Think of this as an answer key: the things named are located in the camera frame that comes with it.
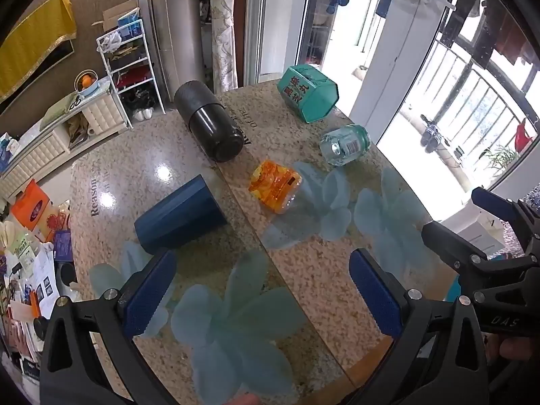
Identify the orange paper box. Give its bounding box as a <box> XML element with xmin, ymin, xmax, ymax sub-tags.
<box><xmin>10</xmin><ymin>179</ymin><xmax>57</xmax><ymax>241</ymax></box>

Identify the black cylindrical cup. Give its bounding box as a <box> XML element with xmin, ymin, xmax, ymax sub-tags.
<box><xmin>174</xmin><ymin>80</ymin><xmax>246</xmax><ymax>163</ymax></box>

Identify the pair of grey slippers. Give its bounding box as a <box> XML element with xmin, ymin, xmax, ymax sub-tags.
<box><xmin>420</xmin><ymin>114</ymin><xmax>443</xmax><ymax>153</ymax></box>

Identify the yellow cloth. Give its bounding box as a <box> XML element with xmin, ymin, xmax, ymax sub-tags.
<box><xmin>0</xmin><ymin>0</ymin><xmax>78</xmax><ymax>100</ymax></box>

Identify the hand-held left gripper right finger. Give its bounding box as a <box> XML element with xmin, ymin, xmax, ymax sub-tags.
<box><xmin>346</xmin><ymin>248</ymin><xmax>490</xmax><ymax>405</ymax></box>

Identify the green potted plant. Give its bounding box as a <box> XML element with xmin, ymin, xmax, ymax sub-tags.
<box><xmin>485</xmin><ymin>145</ymin><xmax>517</xmax><ymax>174</ymax></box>

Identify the fruit basket with orange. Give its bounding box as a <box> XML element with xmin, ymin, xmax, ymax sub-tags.
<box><xmin>75</xmin><ymin>70</ymin><xmax>101</xmax><ymax>96</ymax></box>

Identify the white standing air conditioner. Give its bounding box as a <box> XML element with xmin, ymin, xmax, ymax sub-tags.
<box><xmin>145</xmin><ymin>0</ymin><xmax>216</xmax><ymax>104</ymax></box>

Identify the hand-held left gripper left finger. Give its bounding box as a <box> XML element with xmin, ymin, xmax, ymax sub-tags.
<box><xmin>39</xmin><ymin>249</ymin><xmax>182</xmax><ymax>405</ymax></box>

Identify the patterned curtain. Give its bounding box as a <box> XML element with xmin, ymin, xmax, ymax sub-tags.
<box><xmin>210</xmin><ymin>0</ymin><xmax>240</xmax><ymax>93</ymax></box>

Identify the orange plastic container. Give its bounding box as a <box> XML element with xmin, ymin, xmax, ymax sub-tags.
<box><xmin>248</xmin><ymin>160</ymin><xmax>303</xmax><ymax>214</ymax></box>

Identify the green hexagonal tin box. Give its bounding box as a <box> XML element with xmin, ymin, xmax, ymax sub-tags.
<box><xmin>277</xmin><ymin>64</ymin><xmax>339</xmax><ymax>124</ymax></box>

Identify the clear glass bottle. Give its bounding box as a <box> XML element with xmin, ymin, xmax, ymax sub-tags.
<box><xmin>319</xmin><ymin>124</ymin><xmax>372</xmax><ymax>165</ymax></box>

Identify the cardboard box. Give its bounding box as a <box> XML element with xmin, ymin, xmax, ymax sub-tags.
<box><xmin>92</xmin><ymin>0</ymin><xmax>141</xmax><ymax>30</ymax></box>

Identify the red hanging cloth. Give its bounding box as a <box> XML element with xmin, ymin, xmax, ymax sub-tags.
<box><xmin>514</xmin><ymin>118</ymin><xmax>538</xmax><ymax>153</ymax></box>

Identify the person's right hand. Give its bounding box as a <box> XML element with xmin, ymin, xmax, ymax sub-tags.
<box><xmin>485</xmin><ymin>332</ymin><xmax>540</xmax><ymax>363</ymax></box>

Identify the white plastic bag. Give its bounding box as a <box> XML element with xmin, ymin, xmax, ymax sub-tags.
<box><xmin>99</xmin><ymin>30</ymin><xmax>123</xmax><ymax>51</ymax></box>

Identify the white padded cabinet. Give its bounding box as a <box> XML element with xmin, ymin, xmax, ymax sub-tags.
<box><xmin>0</xmin><ymin>80</ymin><xmax>129</xmax><ymax>190</ymax></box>

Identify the purple box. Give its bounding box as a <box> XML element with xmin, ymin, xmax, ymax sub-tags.
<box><xmin>53</xmin><ymin>230</ymin><xmax>73</xmax><ymax>262</ymax></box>

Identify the white metal shelf rack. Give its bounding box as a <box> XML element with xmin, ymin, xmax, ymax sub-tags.
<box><xmin>96</xmin><ymin>30</ymin><xmax>166</xmax><ymax>129</ymax></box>

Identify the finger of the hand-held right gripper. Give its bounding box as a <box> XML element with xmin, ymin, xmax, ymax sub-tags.
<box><xmin>422</xmin><ymin>220</ymin><xmax>528</xmax><ymax>288</ymax></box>
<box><xmin>471</xmin><ymin>186</ymin><xmax>540</xmax><ymax>258</ymax></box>

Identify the dark blue cup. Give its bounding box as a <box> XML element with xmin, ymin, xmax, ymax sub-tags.
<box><xmin>134</xmin><ymin>174</ymin><xmax>228</xmax><ymax>255</ymax></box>

